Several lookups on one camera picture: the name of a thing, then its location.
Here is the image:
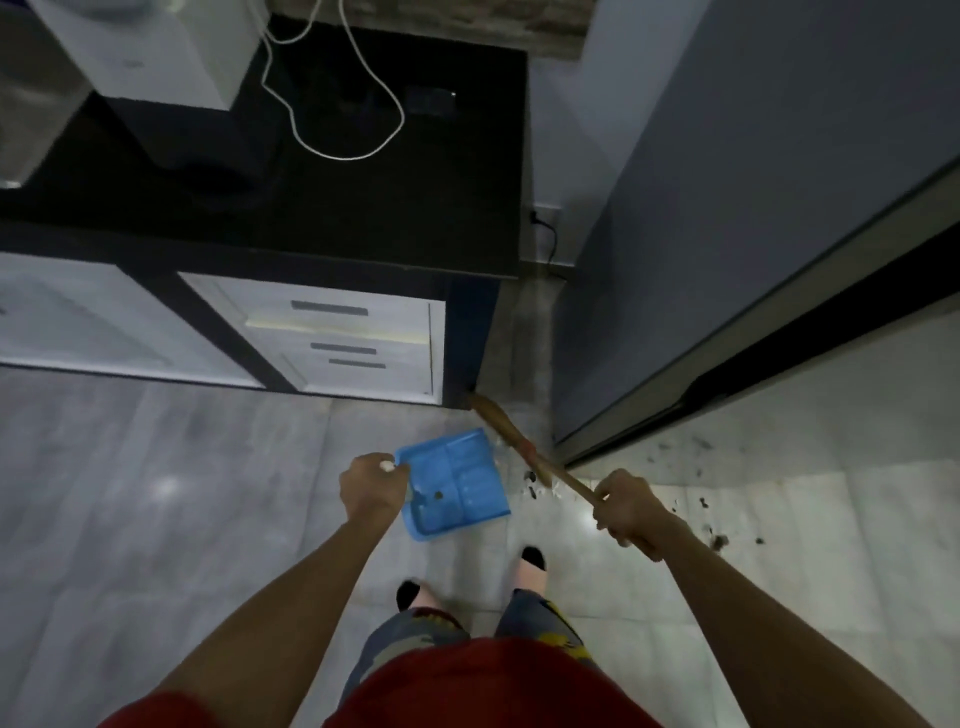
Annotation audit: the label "white box appliance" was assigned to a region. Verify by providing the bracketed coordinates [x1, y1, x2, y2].
[28, 0, 273, 114]

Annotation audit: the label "blue plastic dustpan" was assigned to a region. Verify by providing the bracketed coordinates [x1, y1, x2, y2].
[378, 427, 513, 543]

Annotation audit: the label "white cabinet black countertop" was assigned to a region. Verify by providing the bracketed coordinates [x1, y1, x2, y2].
[0, 14, 528, 410]

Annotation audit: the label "straw broom wooden handle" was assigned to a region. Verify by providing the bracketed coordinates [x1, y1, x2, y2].
[466, 391, 605, 511]

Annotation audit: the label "pile of swept debris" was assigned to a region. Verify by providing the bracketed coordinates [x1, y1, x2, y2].
[519, 434, 768, 556]

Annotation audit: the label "person's right forearm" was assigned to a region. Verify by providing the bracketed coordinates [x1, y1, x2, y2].
[656, 517, 935, 728]

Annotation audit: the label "white power cable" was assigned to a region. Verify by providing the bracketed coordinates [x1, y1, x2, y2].
[257, 0, 407, 163]

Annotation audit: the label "person's right hand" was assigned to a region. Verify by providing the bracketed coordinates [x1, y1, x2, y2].
[592, 468, 688, 564]

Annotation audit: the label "patched blue jeans shorts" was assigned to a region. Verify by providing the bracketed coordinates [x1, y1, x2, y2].
[341, 588, 601, 706]

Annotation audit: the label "black power cable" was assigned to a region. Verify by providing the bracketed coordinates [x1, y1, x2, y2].
[530, 212, 570, 280]

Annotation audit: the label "grey refrigerator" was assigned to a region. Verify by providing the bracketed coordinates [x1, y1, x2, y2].
[551, 0, 960, 468]

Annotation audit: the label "person's left forearm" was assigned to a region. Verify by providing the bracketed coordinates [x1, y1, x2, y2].
[153, 513, 403, 728]

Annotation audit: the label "person's left hand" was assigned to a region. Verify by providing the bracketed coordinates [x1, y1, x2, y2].
[338, 452, 412, 526]

